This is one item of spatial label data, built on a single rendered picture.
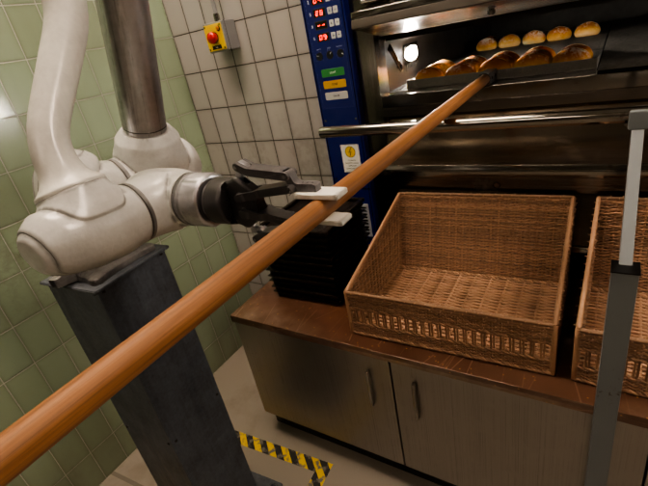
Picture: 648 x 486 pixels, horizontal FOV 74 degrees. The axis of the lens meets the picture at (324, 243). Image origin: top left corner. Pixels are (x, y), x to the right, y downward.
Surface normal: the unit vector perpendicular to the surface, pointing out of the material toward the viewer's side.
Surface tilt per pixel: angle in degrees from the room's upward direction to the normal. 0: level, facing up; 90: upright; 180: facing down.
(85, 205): 63
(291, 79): 90
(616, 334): 90
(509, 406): 90
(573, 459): 90
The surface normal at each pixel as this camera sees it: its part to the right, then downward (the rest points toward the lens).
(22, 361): 0.84, 0.09
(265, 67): -0.51, 0.46
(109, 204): 0.72, -0.31
